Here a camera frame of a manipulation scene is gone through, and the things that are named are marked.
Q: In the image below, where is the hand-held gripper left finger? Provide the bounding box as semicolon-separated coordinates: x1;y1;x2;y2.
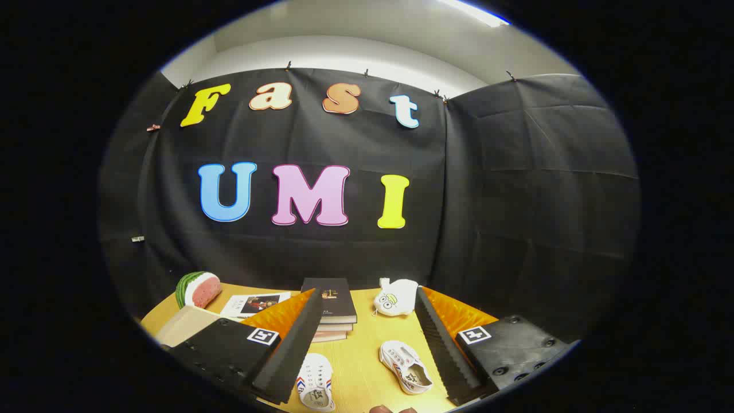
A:
166;288;326;406

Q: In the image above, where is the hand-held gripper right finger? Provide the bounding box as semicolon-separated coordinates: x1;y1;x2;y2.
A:
414;286;577;407

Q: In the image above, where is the white sneaker shoe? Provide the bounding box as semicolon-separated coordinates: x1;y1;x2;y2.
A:
295;353;335;412
379;340;435;396

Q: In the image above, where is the cream fabric storage box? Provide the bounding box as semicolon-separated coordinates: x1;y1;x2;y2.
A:
155;306;221;348

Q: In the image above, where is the white portrait cover book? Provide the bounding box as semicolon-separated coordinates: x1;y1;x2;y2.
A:
220;292;291;320

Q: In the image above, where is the white plush toy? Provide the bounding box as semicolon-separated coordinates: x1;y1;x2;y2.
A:
373;278;420;317

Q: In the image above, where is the black hardcover book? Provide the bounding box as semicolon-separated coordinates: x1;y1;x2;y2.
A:
301;278;358;325

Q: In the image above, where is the watermelon slice toy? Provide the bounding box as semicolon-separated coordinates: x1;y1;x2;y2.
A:
175;271;222;310

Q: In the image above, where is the black backdrop cloth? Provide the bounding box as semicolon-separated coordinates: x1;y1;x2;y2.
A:
97;68;642;345

